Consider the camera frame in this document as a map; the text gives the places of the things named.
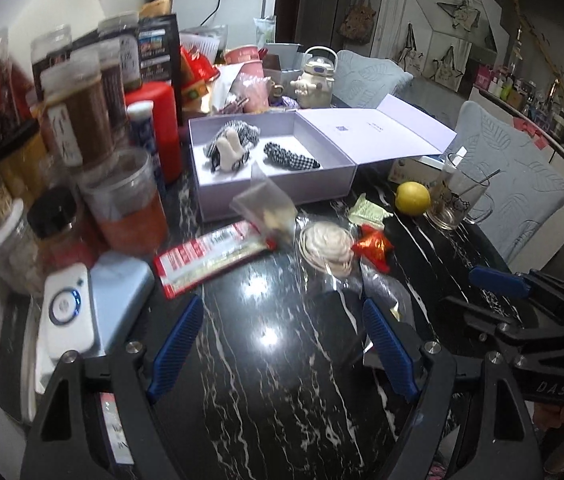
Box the yellow lemon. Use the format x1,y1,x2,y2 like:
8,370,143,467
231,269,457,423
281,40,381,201
395,181,431,217

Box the white device blue ring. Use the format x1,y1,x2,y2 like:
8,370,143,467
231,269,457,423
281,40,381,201
35,262,96,361

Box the red plastic container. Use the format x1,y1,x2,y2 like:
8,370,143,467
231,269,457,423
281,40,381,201
124,81,183,184

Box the green snack packet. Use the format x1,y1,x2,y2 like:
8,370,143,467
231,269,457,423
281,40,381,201
347,193,393,230

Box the silver foil snack bag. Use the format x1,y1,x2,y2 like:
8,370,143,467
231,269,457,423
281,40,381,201
360,259,415,327

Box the white mini fridge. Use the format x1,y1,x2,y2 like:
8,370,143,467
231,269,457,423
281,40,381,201
171,0,276,49

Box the black product box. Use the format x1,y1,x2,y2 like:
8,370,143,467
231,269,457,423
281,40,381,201
137,14,183,127

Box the red candy packet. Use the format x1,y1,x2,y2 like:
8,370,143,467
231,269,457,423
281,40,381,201
351,224,393,273

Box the blue white tube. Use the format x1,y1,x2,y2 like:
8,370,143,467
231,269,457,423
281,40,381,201
126,101,166,197

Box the glass mug with spoon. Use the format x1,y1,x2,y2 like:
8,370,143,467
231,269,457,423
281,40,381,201
425,148,500,231

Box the red white packet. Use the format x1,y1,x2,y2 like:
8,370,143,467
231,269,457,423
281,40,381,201
154,220,276,299

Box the brown spice jar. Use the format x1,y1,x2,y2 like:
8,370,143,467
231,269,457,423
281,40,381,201
41,52,114,170

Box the grey leaf chair cushion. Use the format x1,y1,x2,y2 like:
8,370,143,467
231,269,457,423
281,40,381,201
448,101,564,262

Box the checkered cloth with pompoms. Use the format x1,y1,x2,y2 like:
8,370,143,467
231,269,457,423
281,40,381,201
204,120,261,174

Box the brown ceramic mug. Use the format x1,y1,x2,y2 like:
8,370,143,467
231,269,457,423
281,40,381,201
267,79,284,107

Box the clear bag with snack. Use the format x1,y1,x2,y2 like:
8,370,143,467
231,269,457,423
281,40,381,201
230,178,297,246

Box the clear bag with pink yarn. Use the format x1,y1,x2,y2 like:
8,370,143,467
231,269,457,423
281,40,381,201
294,214,358,283

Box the clear jar orange contents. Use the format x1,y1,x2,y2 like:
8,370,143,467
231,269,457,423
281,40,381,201
78,148,168,257

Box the lavender gift box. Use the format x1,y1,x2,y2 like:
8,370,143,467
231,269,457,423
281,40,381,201
189,94,456,222

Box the black white checkered scrunchie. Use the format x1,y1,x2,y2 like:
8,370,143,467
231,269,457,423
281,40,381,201
263,142,321,171

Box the white cartoon kettle bottle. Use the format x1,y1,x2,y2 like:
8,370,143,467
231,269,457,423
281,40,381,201
291,47,338,110

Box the light blue case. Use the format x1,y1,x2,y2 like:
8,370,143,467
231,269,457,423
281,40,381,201
85,252,155,358

